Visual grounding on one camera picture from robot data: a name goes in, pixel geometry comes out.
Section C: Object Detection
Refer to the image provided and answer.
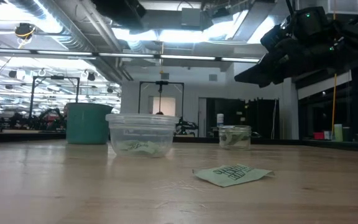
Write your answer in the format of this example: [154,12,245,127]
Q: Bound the green white sweetener packet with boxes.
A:
[117,139,165,157]
[192,164,275,188]
[221,132,250,147]

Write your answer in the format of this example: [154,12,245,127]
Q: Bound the white screen panel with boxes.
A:
[152,96,177,117]

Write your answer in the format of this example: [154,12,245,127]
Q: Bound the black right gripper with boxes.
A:
[234,15,304,89]

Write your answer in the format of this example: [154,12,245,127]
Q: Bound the black ceiling cable reel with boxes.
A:
[14,22,37,40]

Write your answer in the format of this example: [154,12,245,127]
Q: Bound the teal mug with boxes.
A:
[65,102,114,145]

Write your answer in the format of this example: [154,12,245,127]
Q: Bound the silver ceiling air duct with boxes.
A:
[9,0,134,82]

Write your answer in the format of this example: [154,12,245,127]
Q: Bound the long ceiling light bar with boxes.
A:
[0,47,261,64]

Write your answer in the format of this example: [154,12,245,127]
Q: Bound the clear glass jar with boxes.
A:
[218,124,252,151]

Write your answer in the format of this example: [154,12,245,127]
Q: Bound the black partition panels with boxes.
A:
[205,97,280,140]

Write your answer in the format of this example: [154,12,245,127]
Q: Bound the clear plastic round container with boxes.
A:
[105,113,180,159]

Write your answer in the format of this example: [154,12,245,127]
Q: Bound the grey ceiling box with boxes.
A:
[180,7,203,27]

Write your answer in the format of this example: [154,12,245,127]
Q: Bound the light green cup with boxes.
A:
[334,123,344,142]

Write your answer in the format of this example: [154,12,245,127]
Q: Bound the black gantry frame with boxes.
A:
[29,75,81,121]
[138,80,185,118]

